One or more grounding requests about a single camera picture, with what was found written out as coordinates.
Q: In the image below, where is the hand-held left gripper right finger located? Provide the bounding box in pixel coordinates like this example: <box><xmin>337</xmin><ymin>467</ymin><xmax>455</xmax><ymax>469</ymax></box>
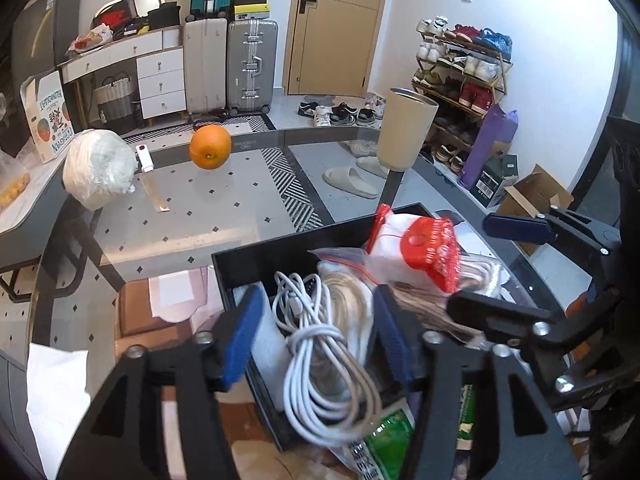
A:
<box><xmin>372</xmin><ymin>285</ymin><xmax>583</xmax><ymax>480</ymax></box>

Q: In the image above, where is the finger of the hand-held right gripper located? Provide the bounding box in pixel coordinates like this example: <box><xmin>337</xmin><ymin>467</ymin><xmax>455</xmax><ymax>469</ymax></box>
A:
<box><xmin>482</xmin><ymin>205</ymin><xmax>622</xmax><ymax>257</ymax></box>
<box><xmin>446</xmin><ymin>290</ymin><xmax>622</xmax><ymax>357</ymax></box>

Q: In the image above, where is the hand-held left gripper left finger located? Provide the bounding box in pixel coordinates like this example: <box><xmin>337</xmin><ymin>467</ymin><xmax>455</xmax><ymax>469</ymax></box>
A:
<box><xmin>55</xmin><ymin>287</ymin><xmax>266</xmax><ymax>480</ymax></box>

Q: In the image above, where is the bagged white rope bundle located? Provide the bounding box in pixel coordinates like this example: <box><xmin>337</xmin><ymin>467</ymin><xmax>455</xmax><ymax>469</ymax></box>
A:
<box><xmin>390</xmin><ymin>255</ymin><xmax>511</xmax><ymax>346</ymax></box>

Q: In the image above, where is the bagged beige fibre bundle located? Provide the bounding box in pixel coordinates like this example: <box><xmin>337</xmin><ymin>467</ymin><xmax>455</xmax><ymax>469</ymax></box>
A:
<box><xmin>315</xmin><ymin>255</ymin><xmax>381</xmax><ymax>361</ymax></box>

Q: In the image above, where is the white cable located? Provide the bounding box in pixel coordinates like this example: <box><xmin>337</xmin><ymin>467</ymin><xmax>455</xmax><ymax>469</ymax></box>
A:
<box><xmin>272</xmin><ymin>271</ymin><xmax>383</xmax><ymax>447</ymax></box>

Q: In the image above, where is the red printed packet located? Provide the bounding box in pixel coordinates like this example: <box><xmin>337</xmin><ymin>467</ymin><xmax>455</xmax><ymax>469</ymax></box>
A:
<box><xmin>365</xmin><ymin>204</ymin><xmax>461</xmax><ymax>293</ymax></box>

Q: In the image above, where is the green snack packet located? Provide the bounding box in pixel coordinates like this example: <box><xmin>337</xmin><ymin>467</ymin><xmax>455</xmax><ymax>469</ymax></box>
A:
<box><xmin>345</xmin><ymin>407</ymin><xmax>417</xmax><ymax>480</ymax></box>

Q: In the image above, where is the black cardboard box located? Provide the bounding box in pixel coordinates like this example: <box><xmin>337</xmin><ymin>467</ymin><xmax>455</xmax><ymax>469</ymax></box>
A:
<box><xmin>212</xmin><ymin>202</ymin><xmax>506</xmax><ymax>453</ymax></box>

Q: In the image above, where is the white green packet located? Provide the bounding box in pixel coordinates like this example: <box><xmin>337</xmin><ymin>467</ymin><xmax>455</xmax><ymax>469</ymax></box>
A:
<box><xmin>457</xmin><ymin>385</ymin><xmax>477</xmax><ymax>456</ymax></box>

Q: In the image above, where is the brown cardboard box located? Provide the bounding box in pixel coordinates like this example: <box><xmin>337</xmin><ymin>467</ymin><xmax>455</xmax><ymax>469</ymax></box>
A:
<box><xmin>492</xmin><ymin>164</ymin><xmax>575</xmax><ymax>256</ymax></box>

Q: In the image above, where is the dark green box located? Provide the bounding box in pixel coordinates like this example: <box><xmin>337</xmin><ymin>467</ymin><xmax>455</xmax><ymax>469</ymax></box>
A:
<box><xmin>470</xmin><ymin>155</ymin><xmax>518</xmax><ymax>208</ymax></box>

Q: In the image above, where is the purple mat bag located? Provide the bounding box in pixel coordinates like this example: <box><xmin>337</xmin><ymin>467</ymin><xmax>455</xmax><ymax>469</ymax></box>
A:
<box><xmin>459</xmin><ymin>104</ymin><xmax>519</xmax><ymax>190</ymax></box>

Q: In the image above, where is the beige cylindrical bin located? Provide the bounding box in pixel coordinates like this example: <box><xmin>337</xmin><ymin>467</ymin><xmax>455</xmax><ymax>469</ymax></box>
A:
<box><xmin>376</xmin><ymin>87</ymin><xmax>440</xmax><ymax>171</ymax></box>

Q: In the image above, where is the shoe rack with shoes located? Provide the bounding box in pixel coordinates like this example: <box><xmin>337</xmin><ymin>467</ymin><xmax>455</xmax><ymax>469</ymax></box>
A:
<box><xmin>411</xmin><ymin>16</ymin><xmax>515</xmax><ymax>173</ymax></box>

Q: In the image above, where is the beige slipper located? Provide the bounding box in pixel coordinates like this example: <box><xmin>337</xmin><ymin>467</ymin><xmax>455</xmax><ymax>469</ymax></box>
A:
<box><xmin>322</xmin><ymin>166</ymin><xmax>378</xmax><ymax>200</ymax></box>
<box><xmin>356</xmin><ymin>156</ymin><xmax>390</xmax><ymax>180</ymax></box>

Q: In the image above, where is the striped floor rug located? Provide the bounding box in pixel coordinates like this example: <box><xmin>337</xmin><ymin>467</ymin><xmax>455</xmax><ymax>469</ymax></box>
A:
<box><xmin>122</xmin><ymin>112</ymin><xmax>336</xmax><ymax>233</ymax></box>

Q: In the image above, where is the orange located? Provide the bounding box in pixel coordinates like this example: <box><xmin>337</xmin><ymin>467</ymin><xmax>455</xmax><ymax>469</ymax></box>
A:
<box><xmin>189</xmin><ymin>125</ymin><xmax>233</xmax><ymax>171</ymax></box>

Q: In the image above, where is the white paper sheet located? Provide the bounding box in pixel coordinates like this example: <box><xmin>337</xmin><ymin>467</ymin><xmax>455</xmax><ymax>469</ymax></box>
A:
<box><xmin>27</xmin><ymin>342</ymin><xmax>101</xmax><ymax>480</ymax></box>

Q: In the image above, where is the row of loose sneakers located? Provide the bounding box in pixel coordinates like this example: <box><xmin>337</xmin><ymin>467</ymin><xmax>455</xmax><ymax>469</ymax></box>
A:
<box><xmin>297</xmin><ymin>92</ymin><xmax>387</xmax><ymax>128</ymax></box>

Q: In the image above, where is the white plastic-wrapped ball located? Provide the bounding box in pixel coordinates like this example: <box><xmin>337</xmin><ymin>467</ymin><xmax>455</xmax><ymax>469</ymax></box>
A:
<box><xmin>62</xmin><ymin>129</ymin><xmax>138</xmax><ymax>211</ymax></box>

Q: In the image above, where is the white side table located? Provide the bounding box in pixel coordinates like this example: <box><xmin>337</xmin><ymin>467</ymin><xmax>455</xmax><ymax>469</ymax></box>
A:
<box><xmin>0</xmin><ymin>160</ymin><xmax>68</xmax><ymax>261</ymax></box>

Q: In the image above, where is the woven basket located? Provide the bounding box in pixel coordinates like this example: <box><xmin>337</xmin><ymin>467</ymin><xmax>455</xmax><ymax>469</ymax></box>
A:
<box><xmin>94</xmin><ymin>74</ymin><xmax>138</xmax><ymax>126</ymax></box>

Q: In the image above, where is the wooden door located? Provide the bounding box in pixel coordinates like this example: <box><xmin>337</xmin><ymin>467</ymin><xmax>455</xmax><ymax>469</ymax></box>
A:
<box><xmin>282</xmin><ymin>0</ymin><xmax>393</xmax><ymax>97</ymax></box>

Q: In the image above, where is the silver suitcase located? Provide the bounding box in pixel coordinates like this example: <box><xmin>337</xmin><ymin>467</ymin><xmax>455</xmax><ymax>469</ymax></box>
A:
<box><xmin>226</xmin><ymin>19</ymin><xmax>279</xmax><ymax>116</ymax></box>

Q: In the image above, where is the white desk with drawers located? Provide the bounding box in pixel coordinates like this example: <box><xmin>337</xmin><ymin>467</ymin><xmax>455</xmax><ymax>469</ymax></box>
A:
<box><xmin>56</xmin><ymin>25</ymin><xmax>187</xmax><ymax>121</ymax></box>

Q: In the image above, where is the clear bag of kumquats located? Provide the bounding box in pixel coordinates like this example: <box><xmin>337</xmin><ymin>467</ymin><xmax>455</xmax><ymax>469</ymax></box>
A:
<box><xmin>0</xmin><ymin>150</ymin><xmax>31</xmax><ymax>213</ymax></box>

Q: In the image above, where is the beige suitcase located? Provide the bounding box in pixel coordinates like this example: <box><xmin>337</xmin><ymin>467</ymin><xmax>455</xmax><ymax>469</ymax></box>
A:
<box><xmin>182</xmin><ymin>17</ymin><xmax>228</xmax><ymax>117</ymax></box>

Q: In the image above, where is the white fruit carton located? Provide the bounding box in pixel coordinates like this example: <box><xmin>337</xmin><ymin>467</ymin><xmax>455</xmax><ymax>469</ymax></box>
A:
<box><xmin>20</xmin><ymin>70</ymin><xmax>76</xmax><ymax>165</ymax></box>

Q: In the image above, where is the yellow black box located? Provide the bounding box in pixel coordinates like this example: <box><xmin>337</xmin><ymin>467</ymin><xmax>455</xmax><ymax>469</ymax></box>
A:
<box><xmin>234</xmin><ymin>4</ymin><xmax>271</xmax><ymax>22</ymax></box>

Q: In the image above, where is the red black bag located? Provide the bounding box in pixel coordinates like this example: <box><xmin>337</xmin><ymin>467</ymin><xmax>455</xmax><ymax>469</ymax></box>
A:
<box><xmin>92</xmin><ymin>0</ymin><xmax>138</xmax><ymax>28</ymax></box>

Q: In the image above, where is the grey fridge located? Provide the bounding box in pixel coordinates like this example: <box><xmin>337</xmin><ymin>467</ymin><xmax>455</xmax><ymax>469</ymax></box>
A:
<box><xmin>10</xmin><ymin>0</ymin><xmax>82</xmax><ymax>91</ymax></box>

